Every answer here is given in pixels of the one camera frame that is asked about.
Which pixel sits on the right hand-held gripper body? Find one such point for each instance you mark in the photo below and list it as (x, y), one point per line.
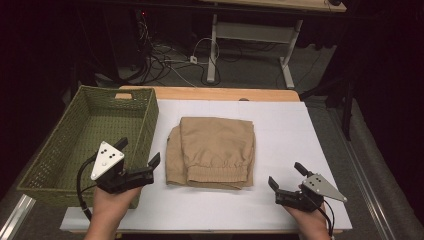
(320, 187)

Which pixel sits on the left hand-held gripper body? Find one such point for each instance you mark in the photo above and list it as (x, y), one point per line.
(107, 160)

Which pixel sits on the green woven basket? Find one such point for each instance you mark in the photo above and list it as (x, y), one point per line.
(86, 123)

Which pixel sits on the khaki pants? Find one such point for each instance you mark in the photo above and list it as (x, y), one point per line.
(213, 150)

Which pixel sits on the person's right hand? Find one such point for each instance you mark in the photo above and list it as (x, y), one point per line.
(311, 221)

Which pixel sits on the person's left hand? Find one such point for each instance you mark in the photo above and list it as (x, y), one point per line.
(110, 206)

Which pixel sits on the white table cover sheet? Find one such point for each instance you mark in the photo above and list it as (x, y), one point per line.
(286, 140)

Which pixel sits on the wooden table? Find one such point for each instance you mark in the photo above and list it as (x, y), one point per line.
(216, 93)

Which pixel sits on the white power adapter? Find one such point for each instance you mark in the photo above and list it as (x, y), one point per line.
(193, 60)

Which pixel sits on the light wooden desk top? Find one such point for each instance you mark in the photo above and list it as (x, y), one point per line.
(286, 4)

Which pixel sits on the long metal floor rail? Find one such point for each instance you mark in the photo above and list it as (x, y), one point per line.
(366, 180)

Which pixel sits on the aluminium rail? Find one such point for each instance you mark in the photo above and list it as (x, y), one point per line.
(15, 216)

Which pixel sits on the white metal desk frame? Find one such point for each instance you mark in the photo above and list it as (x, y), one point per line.
(253, 32)

